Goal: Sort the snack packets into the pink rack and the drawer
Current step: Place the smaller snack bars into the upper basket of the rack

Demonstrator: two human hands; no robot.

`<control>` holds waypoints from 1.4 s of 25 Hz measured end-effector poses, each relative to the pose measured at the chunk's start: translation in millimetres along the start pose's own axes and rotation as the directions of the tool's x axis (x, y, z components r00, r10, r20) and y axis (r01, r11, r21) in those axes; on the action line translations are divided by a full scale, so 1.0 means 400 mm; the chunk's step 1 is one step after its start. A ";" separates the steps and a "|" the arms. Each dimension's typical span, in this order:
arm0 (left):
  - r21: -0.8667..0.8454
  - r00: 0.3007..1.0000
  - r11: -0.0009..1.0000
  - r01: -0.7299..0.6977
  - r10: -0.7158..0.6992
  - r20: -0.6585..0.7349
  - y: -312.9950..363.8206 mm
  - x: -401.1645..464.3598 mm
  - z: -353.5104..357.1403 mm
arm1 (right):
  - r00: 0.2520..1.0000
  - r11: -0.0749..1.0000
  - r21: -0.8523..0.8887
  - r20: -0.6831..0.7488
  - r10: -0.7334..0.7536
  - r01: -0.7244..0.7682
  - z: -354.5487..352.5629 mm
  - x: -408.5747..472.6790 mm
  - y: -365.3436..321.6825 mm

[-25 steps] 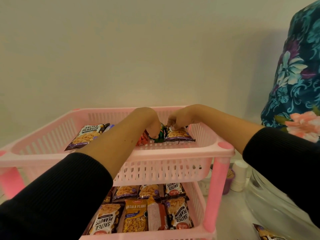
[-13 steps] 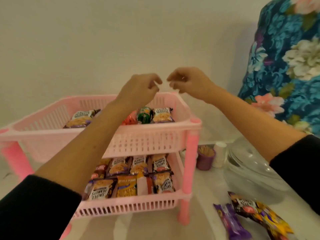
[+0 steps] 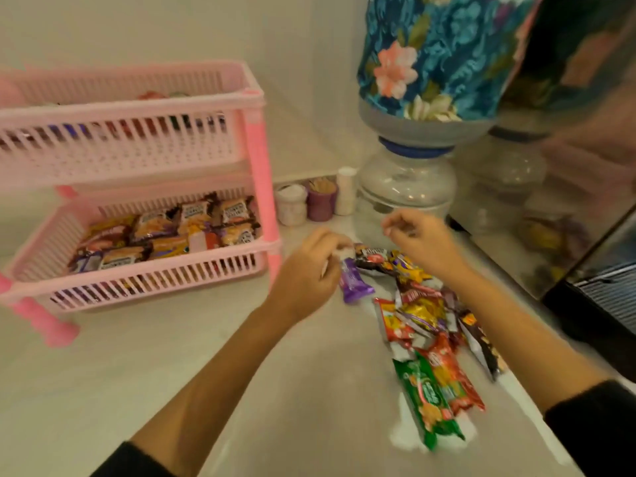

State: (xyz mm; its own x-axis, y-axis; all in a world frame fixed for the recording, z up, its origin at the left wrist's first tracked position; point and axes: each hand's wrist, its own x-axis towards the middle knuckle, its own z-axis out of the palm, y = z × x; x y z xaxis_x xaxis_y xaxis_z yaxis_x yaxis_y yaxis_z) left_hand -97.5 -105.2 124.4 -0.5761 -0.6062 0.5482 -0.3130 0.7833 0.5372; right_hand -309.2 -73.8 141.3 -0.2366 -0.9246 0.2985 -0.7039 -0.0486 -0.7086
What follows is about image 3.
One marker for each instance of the metal drip tray grille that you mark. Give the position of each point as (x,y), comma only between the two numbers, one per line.
(608,305)

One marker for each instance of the red biscuit snack packet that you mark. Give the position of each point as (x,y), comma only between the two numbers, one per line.
(151,95)

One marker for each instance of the purple toothpick cup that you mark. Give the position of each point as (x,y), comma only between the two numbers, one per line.
(320,208)

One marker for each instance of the bundle of wooden toothpicks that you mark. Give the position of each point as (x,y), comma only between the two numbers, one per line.
(323,186)

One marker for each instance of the person's right hand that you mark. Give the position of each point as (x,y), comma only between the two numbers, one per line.
(427,240)

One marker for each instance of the small white jar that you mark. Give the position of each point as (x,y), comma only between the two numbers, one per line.
(291,208)

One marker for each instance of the pink two-tier plastic rack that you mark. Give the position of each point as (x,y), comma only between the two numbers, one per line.
(124,153)

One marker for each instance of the blue floral fabric cover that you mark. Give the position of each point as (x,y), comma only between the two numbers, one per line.
(447,44)

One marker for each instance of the person's left hand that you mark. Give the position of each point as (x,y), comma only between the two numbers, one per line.
(308,278)

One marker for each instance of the pile of assorted snack packets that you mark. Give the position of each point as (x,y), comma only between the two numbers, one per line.
(422,312)

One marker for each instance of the black left sleeve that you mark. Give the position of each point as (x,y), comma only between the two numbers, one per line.
(129,464)

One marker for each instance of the purple biscuit packet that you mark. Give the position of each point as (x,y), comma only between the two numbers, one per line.
(355,285)

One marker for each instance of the steel and black drinks appliance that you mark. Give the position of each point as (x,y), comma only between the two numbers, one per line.
(571,144)

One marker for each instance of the person's right forearm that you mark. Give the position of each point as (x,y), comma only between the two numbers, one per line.
(526,342)

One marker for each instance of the rows of mixed snack packets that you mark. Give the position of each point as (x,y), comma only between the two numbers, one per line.
(154,225)

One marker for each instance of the green snack packet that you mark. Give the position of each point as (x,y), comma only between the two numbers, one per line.
(180,94)

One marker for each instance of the person's left forearm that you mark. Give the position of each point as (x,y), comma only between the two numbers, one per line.
(213,392)

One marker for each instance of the white salt shaker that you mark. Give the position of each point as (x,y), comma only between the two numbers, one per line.
(345,193)

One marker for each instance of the clear water jug blue cap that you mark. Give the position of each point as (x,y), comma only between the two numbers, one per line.
(422,129)

